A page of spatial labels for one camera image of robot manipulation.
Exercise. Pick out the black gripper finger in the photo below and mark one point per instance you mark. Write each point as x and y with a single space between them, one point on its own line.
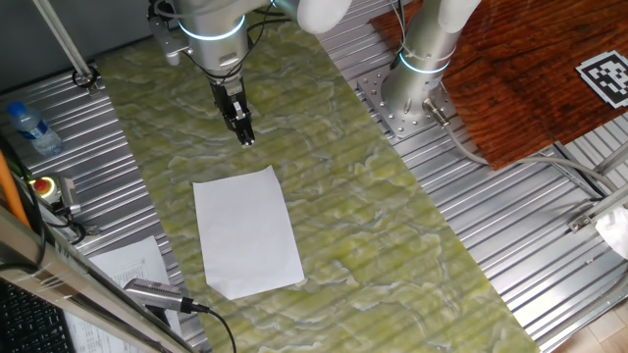
244 112
239 131

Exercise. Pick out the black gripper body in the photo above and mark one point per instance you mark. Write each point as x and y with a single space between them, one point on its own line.
229 100

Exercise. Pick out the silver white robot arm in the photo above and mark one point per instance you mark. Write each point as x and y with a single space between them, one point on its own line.
216 44

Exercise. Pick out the printed white paper sheet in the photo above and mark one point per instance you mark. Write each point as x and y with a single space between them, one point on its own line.
132 265

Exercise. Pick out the green marble pattern mat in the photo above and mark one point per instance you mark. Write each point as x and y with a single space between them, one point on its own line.
368 245

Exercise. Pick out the slanted aluminium pole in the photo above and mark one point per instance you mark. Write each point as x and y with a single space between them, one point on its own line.
59 34

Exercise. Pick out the clear plastic water bottle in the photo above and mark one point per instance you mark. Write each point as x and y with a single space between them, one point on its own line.
36 131

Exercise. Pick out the red yellow emergency stop button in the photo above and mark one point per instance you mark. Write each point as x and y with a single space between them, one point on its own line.
44 187

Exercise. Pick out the orange tube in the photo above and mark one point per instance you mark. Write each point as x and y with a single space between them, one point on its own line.
11 191

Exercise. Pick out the brown wooden board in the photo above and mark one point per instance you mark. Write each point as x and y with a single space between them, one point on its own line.
515 73

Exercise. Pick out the black keyboard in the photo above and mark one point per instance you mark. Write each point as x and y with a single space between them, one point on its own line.
29 323

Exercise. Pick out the black white fiducial marker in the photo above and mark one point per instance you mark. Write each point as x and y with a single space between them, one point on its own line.
608 78

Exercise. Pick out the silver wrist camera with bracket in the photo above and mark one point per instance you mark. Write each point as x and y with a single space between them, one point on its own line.
167 41

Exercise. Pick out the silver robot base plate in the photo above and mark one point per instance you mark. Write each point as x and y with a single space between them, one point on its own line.
407 125

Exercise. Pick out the silver depth camera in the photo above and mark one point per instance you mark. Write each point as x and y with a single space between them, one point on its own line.
152 293

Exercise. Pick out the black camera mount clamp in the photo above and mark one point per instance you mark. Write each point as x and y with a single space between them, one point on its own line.
157 314

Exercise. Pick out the aluminium frame beam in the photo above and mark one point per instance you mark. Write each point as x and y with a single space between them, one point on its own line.
73 284

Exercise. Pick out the aluminium profile frame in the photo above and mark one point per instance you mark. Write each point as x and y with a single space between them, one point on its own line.
603 206

